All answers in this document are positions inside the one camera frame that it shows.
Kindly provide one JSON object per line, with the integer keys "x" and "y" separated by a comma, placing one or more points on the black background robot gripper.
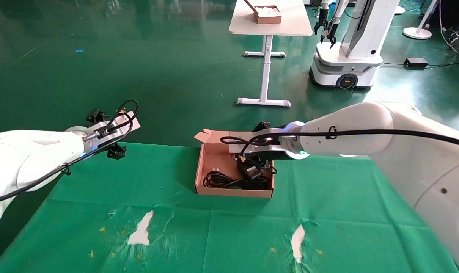
{"x": 331, "y": 34}
{"x": 321, "y": 24}

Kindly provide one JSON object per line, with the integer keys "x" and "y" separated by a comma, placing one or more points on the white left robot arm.
{"x": 24, "y": 151}

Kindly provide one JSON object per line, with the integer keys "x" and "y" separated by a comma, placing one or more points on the open brown cardboard box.
{"x": 218, "y": 163}

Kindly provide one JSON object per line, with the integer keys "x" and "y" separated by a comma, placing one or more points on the green tablecloth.
{"x": 229, "y": 227}

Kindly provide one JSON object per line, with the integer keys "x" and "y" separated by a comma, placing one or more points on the white crumpled packing filling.
{"x": 268, "y": 11}

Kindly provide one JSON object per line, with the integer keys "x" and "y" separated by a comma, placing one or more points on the black power adapter brick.
{"x": 416, "y": 63}

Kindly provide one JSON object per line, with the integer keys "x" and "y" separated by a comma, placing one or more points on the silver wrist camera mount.
{"x": 235, "y": 149}
{"x": 133, "y": 123}

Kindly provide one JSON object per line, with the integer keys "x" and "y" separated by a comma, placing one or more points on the white wheeled background robot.
{"x": 351, "y": 57}

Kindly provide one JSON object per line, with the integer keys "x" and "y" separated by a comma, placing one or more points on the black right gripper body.
{"x": 263, "y": 157}

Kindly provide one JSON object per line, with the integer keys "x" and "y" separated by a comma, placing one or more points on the white pedestal table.
{"x": 271, "y": 28}

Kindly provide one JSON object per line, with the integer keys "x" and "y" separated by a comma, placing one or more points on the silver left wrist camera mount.
{"x": 133, "y": 123}

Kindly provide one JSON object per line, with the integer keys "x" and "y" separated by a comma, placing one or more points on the white floor stand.
{"x": 417, "y": 33}

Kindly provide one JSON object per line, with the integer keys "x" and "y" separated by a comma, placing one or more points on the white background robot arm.
{"x": 341, "y": 9}
{"x": 324, "y": 7}

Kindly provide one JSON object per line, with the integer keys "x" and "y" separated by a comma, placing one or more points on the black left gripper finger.
{"x": 96, "y": 115}
{"x": 117, "y": 151}

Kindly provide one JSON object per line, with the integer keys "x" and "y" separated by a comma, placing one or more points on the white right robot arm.
{"x": 366, "y": 113}

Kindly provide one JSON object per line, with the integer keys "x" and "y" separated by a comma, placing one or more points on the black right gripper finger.
{"x": 264, "y": 125}
{"x": 272, "y": 168}

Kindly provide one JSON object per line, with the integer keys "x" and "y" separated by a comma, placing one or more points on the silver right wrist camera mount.
{"x": 235, "y": 149}

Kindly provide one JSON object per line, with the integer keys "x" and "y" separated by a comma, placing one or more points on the small brown cardboard box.
{"x": 269, "y": 19}

